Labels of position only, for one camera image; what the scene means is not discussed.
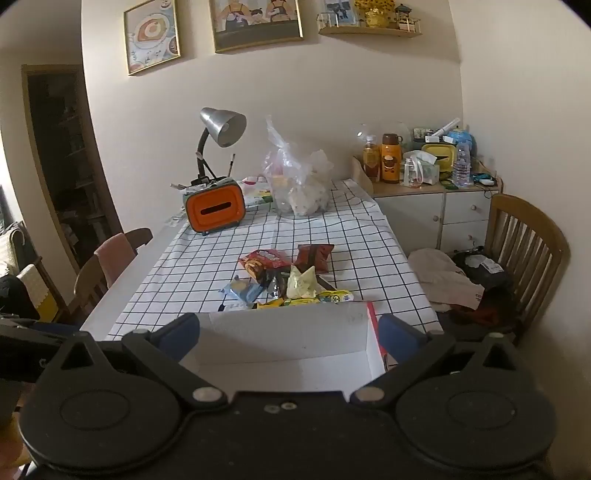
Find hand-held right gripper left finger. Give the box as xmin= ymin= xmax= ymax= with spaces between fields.
xmin=39 ymin=313 xmax=229 ymax=409

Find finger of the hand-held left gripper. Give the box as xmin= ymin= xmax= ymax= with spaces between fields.
xmin=0 ymin=316 xmax=81 ymax=344

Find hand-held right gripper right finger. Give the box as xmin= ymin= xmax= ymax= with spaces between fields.
xmin=349 ymin=314 xmax=532 ymax=409

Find blue snack packet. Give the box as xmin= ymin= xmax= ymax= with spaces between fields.
xmin=222 ymin=276 xmax=265 ymax=303

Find yellow cartoon snack packet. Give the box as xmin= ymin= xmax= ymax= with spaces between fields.
xmin=283 ymin=290 xmax=355 ymax=306

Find white cardboard box red edges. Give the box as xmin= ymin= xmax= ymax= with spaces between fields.
xmin=178 ymin=301 xmax=398 ymax=393

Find dark brown snack packet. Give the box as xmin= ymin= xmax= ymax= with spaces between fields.
xmin=263 ymin=268 xmax=291 ymax=298

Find red orange snack bag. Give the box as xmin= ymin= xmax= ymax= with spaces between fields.
xmin=238 ymin=248 xmax=293 ymax=283

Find pale yellow snack packet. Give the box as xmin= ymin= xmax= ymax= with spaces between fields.
xmin=286 ymin=265 xmax=320 ymax=300

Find dark red snack bag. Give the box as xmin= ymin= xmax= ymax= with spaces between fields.
xmin=294 ymin=243 xmax=335 ymax=274

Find chair with yellow cushion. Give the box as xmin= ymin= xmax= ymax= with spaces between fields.
xmin=16 ymin=263 xmax=61 ymax=324

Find black jacket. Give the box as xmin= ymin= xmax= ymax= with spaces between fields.
xmin=0 ymin=274 xmax=40 ymax=321

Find dark wooden chair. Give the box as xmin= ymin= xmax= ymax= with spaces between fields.
xmin=74 ymin=227 xmax=153 ymax=319

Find white cloth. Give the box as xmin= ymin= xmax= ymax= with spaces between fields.
xmin=409 ymin=248 xmax=481 ymax=312

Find red cloth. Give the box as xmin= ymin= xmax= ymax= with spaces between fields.
xmin=450 ymin=295 xmax=509 ymax=326

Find pink cloth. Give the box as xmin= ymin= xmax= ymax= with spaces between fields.
xmin=93 ymin=233 xmax=137 ymax=289

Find black bag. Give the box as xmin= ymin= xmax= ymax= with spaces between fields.
xmin=450 ymin=249 xmax=513 ymax=289

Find white cabinet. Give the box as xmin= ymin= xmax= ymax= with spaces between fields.
xmin=353 ymin=157 xmax=504 ymax=254

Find orange tissue box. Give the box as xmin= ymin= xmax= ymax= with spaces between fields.
xmin=182 ymin=178 xmax=245 ymax=236

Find green white packets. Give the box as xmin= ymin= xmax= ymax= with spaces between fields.
xmin=242 ymin=178 xmax=273 ymax=206

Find wooden slatted chair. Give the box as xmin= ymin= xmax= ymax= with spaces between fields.
xmin=443 ymin=194 xmax=571 ymax=344

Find white plastic bag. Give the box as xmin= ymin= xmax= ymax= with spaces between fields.
xmin=402 ymin=152 xmax=439 ymax=189

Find dark bookshelf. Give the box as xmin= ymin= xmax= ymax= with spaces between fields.
xmin=22 ymin=65 xmax=123 ymax=273

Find orange thermos bottle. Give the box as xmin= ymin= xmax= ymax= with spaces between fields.
xmin=379 ymin=133 xmax=402 ymax=184

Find amber pump bottle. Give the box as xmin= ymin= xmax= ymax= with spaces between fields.
xmin=362 ymin=136 xmax=382 ymax=182

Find clear water bottle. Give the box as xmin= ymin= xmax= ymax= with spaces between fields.
xmin=452 ymin=142 xmax=474 ymax=188

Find clear plastic bag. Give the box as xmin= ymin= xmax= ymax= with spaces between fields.
xmin=263 ymin=115 xmax=333 ymax=217

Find yellow tissue box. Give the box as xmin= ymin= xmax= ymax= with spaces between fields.
xmin=421 ymin=143 xmax=458 ymax=174

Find blue round object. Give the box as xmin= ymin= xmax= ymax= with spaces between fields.
xmin=445 ymin=129 xmax=478 ymax=153

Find white tube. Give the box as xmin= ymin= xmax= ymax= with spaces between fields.
xmin=425 ymin=117 xmax=462 ymax=139

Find silver desk lamp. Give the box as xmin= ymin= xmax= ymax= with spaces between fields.
xmin=196 ymin=107 xmax=247 ymax=185

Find framed plate picture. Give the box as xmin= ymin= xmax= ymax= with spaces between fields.
xmin=124 ymin=0 xmax=182 ymax=76

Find framed figures picture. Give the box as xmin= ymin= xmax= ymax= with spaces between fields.
xmin=209 ymin=0 xmax=304 ymax=54

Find yellow flower pot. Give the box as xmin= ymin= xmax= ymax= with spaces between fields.
xmin=353 ymin=0 xmax=398 ymax=29

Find wooden wall shelf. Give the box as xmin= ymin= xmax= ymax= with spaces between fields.
xmin=317 ymin=13 xmax=423 ymax=37

